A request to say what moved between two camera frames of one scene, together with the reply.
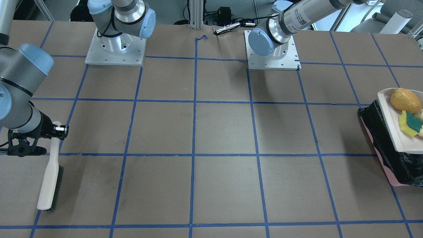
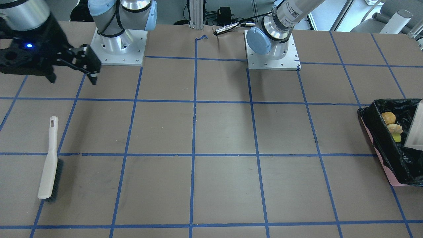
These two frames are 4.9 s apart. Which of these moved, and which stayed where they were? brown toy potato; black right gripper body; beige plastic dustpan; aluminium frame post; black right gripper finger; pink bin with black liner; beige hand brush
Moved: black right gripper body; black right gripper finger; beige plastic dustpan; beige hand brush; brown toy potato
Stayed: aluminium frame post; pink bin with black liner
